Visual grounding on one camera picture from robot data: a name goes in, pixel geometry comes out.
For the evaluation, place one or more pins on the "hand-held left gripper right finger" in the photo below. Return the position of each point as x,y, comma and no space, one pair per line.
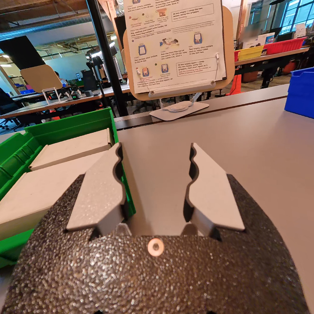
213,196

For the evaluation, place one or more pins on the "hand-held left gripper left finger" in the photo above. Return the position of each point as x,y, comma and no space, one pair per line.
98,196

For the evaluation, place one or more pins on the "white cardboard mailer box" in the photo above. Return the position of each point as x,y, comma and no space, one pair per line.
36,191
73,147

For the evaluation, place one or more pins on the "green plastic bin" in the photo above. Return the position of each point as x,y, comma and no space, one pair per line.
73,122

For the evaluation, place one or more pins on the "blue plastic bin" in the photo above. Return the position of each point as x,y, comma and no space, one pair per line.
301,93

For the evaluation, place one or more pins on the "long background table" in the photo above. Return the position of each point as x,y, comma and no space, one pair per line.
49,104
269,57

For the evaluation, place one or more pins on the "red object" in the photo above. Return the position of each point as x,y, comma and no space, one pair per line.
235,85

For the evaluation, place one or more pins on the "brown and black board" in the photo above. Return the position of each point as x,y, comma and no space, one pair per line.
39,76

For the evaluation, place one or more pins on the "red plastic bin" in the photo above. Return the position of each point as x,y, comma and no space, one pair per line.
284,45
236,56

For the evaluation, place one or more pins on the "yellow box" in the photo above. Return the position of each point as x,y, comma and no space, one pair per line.
250,52

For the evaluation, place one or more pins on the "wooden display board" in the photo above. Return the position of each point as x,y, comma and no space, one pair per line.
229,36

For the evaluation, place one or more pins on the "printed instruction sheet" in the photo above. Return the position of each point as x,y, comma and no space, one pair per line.
171,36

